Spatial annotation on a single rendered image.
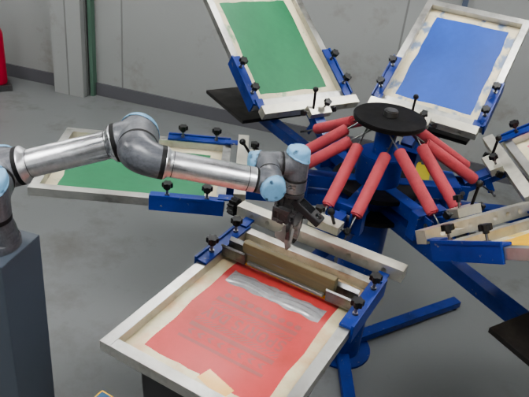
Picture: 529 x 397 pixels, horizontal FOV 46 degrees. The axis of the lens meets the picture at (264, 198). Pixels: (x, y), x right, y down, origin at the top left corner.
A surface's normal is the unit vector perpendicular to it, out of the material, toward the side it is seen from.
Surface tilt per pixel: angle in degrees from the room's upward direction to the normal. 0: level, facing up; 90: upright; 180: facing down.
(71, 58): 90
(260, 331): 0
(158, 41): 90
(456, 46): 32
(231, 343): 0
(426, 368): 0
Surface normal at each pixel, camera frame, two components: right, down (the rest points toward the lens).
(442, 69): -0.18, -0.52
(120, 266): 0.10, -0.86
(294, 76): 0.35, -0.47
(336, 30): -0.28, 0.46
